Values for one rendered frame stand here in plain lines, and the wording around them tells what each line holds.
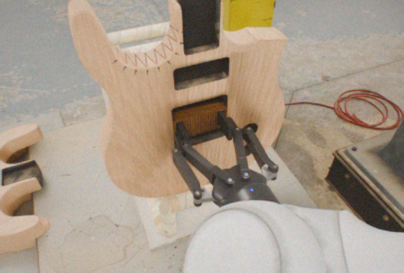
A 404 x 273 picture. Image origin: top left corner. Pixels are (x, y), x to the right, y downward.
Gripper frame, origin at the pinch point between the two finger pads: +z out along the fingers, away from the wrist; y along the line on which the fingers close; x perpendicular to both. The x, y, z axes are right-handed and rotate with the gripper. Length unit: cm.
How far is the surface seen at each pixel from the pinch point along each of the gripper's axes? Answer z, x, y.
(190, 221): -0.6, -28.0, -3.1
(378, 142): 43, -93, 117
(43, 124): 50, -32, -32
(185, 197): -1.5, -17.1, -4.3
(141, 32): 37.6, -1.3, -0.8
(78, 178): 22.0, -29.0, -24.9
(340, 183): 41, -114, 97
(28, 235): 7.6, -25.4, -35.9
